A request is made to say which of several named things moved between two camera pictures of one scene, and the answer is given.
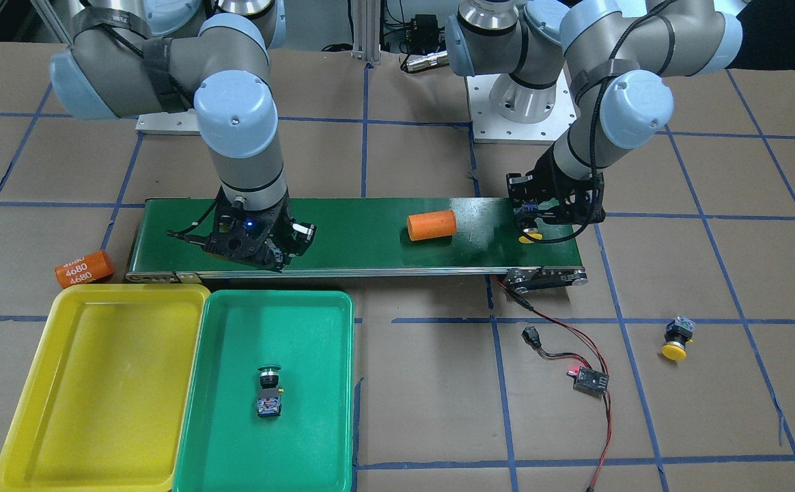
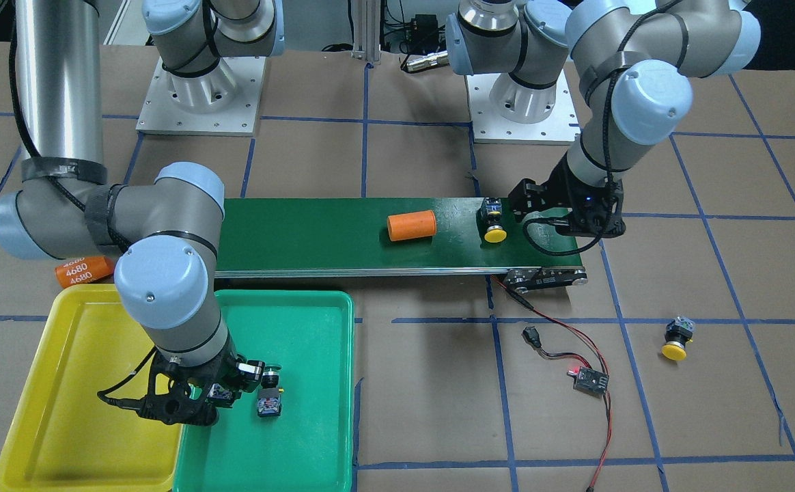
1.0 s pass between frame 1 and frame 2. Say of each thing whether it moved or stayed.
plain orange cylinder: moved
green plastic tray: stayed
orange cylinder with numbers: stayed
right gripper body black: moved
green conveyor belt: stayed
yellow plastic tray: stayed
